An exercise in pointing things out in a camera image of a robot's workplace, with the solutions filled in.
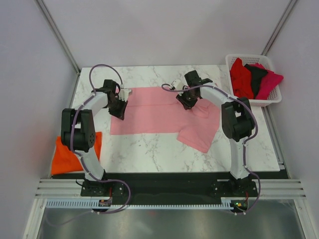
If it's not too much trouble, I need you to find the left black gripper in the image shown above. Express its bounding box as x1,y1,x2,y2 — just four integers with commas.
106,97,128,120

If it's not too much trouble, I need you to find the pink t shirt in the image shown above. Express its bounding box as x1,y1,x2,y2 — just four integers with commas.
110,87,220,153

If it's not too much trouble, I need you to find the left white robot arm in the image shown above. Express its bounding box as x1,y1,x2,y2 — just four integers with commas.
60,80,132,196

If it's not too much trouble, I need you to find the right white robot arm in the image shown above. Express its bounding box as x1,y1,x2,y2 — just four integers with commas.
170,70,258,196

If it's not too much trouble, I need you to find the red t shirt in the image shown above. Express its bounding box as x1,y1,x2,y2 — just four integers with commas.
230,58,254,99

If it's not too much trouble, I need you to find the black t shirt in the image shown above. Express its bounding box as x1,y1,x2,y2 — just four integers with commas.
244,64,268,99

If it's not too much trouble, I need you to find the folded orange t shirt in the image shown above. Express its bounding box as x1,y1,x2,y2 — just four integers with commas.
51,131,103,175

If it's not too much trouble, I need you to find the magenta t shirt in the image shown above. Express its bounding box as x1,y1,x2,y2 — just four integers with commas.
253,63,284,100

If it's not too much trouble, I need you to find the white plastic laundry basket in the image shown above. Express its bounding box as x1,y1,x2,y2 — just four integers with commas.
225,54,284,107

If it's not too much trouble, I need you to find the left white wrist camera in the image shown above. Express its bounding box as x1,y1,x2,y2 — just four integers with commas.
118,88,132,102

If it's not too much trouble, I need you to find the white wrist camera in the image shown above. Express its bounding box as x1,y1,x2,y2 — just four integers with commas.
118,88,132,102
170,80,184,91

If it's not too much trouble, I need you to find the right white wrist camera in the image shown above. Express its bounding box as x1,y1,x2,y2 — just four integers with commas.
170,80,184,91

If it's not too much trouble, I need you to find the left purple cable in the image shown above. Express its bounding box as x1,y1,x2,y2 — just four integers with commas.
46,64,132,227

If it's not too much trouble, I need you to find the white slotted cable duct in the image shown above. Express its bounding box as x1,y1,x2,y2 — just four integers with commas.
45,198,248,210

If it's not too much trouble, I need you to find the right corner aluminium post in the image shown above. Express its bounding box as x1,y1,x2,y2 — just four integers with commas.
261,0,299,56

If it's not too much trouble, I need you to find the corner aluminium post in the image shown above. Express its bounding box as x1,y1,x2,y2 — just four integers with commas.
261,0,299,56
35,0,81,76

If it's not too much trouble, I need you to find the aluminium frame rail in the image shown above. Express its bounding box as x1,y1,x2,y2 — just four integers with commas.
36,179,306,200

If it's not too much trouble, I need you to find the left corner aluminium post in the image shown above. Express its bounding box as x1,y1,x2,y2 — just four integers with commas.
35,0,81,76

